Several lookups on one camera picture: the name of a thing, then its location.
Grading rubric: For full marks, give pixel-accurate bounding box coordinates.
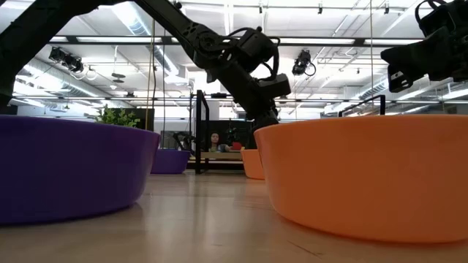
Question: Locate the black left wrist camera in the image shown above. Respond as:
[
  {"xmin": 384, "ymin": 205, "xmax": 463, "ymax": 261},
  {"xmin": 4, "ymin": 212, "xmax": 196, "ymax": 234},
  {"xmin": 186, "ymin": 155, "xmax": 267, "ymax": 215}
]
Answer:
[{"xmin": 257, "ymin": 72, "xmax": 293, "ymax": 99}]

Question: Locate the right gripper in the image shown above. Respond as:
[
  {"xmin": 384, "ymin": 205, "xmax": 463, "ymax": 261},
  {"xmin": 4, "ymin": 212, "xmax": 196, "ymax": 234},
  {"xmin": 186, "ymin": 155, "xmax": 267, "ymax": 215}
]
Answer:
[{"xmin": 380, "ymin": 26, "xmax": 454, "ymax": 94}]

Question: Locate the purple bowl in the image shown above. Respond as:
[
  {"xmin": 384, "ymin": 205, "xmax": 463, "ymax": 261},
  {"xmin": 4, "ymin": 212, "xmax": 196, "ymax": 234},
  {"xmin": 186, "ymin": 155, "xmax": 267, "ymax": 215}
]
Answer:
[
  {"xmin": 0, "ymin": 115, "xmax": 161, "ymax": 225},
  {"xmin": 151, "ymin": 148, "xmax": 192, "ymax": 175}
]

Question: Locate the wooden rack shelf board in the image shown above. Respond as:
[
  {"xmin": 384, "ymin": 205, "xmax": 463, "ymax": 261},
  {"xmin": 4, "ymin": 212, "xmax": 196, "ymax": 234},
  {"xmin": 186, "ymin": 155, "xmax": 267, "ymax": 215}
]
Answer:
[{"xmin": 189, "ymin": 151, "xmax": 244, "ymax": 161}]

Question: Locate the black ceiling camera with cables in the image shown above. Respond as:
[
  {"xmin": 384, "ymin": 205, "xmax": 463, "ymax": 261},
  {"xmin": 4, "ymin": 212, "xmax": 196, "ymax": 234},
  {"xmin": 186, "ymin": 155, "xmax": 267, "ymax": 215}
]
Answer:
[
  {"xmin": 48, "ymin": 46, "xmax": 86, "ymax": 73},
  {"xmin": 291, "ymin": 50, "xmax": 317, "ymax": 77}
]

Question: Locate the black partition panel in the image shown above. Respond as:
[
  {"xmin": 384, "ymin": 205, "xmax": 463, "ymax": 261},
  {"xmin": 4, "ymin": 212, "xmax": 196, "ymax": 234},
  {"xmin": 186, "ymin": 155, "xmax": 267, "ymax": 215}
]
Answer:
[{"xmin": 120, "ymin": 107, "xmax": 156, "ymax": 132}]

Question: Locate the small green potted plant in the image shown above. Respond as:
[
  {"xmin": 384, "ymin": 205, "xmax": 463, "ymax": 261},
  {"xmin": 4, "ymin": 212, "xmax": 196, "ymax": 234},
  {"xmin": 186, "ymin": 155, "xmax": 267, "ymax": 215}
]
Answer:
[{"xmin": 94, "ymin": 104, "xmax": 141, "ymax": 129}]

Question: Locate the black hanging cable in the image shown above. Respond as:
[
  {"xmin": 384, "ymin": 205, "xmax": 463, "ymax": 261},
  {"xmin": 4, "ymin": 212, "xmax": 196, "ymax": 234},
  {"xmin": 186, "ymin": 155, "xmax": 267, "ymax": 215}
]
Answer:
[{"xmin": 160, "ymin": 28, "xmax": 167, "ymax": 149}]

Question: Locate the black metal rack frame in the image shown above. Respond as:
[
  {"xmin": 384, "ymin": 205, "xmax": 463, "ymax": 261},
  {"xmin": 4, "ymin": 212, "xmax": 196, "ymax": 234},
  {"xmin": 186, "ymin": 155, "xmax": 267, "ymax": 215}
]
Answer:
[{"xmin": 186, "ymin": 90, "xmax": 387, "ymax": 175}]

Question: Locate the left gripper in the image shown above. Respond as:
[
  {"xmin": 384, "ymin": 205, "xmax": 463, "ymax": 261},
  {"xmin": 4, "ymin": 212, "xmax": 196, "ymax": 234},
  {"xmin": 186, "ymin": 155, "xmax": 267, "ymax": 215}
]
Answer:
[{"xmin": 219, "ymin": 69, "xmax": 281, "ymax": 132}]

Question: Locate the orange bowl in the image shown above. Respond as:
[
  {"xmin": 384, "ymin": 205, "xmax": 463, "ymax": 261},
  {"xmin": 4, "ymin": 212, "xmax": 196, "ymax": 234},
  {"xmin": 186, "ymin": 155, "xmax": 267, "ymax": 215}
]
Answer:
[
  {"xmin": 253, "ymin": 114, "xmax": 468, "ymax": 245},
  {"xmin": 240, "ymin": 148, "xmax": 265, "ymax": 180}
]

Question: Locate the person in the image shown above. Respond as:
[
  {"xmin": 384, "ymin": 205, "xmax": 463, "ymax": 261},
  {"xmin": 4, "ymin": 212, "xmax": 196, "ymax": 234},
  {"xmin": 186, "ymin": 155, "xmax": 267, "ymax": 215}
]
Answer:
[{"xmin": 207, "ymin": 131, "xmax": 232, "ymax": 153}]

